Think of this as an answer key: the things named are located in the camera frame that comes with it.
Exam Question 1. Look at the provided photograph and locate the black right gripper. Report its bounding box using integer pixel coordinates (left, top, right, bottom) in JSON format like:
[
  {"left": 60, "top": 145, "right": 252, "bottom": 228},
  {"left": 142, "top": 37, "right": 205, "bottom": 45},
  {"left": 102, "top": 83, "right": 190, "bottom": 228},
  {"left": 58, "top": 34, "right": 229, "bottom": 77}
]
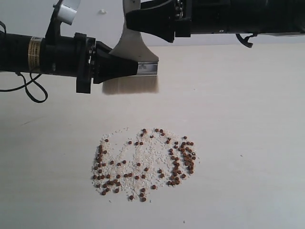
[{"left": 125, "top": 0, "right": 191, "bottom": 42}]

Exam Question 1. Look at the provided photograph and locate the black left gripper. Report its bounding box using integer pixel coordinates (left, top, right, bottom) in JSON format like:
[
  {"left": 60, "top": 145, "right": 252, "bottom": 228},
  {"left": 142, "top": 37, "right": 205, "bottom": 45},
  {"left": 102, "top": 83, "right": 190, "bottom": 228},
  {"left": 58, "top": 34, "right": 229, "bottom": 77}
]
[{"left": 41, "top": 33, "right": 138, "bottom": 94}]

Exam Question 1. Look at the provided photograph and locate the white wooden paint brush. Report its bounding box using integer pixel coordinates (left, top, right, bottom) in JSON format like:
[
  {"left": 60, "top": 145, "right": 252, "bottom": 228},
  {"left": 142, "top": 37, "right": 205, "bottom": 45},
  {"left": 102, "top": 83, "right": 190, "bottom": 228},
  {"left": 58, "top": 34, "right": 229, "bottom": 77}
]
[{"left": 102, "top": 0, "right": 160, "bottom": 95}]

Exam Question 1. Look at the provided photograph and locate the pile of beans and rice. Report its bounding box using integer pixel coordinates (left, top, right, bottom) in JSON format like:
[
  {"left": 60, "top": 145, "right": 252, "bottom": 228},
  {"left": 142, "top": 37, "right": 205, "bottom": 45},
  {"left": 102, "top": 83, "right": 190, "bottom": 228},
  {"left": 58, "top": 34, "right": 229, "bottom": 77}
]
[{"left": 91, "top": 128, "right": 200, "bottom": 202}]

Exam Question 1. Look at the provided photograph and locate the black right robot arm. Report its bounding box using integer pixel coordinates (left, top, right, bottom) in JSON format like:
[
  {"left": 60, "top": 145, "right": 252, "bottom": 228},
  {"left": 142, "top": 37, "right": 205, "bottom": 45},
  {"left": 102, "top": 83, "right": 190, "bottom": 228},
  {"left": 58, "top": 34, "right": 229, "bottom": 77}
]
[{"left": 125, "top": 0, "right": 305, "bottom": 48}]

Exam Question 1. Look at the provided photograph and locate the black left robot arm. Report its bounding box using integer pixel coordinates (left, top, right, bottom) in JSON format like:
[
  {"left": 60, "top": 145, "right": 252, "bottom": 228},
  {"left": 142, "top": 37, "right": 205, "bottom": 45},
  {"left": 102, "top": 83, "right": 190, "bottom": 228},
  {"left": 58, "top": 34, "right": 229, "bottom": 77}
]
[{"left": 0, "top": 32, "right": 138, "bottom": 94}]

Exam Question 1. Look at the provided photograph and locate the small white wall fixture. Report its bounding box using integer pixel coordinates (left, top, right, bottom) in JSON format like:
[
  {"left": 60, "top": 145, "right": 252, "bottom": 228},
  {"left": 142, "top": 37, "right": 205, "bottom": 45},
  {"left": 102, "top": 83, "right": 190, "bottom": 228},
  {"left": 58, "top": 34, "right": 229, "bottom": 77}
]
[{"left": 98, "top": 9, "right": 107, "bottom": 15}]

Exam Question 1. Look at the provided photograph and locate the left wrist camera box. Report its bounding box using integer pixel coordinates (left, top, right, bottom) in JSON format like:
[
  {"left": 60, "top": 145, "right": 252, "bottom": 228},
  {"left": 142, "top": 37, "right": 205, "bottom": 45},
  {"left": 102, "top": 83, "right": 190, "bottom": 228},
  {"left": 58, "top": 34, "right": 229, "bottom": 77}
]
[{"left": 45, "top": 0, "right": 81, "bottom": 39}]

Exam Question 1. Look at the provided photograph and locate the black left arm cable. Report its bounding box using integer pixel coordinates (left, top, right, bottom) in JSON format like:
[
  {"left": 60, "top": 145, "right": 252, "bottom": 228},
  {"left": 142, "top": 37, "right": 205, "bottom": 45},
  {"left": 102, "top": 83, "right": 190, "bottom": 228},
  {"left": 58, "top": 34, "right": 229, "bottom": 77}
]
[{"left": 0, "top": 21, "right": 49, "bottom": 104}]

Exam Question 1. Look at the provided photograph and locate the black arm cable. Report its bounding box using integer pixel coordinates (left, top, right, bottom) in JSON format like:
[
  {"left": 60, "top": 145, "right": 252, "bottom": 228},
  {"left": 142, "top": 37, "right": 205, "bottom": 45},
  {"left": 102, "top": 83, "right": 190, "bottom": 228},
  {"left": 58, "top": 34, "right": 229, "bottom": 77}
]
[
  {"left": 0, "top": 21, "right": 49, "bottom": 104},
  {"left": 235, "top": 33, "right": 258, "bottom": 48}
]

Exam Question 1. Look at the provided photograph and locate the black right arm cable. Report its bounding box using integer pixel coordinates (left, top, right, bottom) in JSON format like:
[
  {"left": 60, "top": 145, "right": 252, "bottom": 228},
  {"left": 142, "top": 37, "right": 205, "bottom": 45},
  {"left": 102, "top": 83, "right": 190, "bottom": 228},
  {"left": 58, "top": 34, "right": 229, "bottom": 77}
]
[{"left": 235, "top": 33, "right": 258, "bottom": 48}]

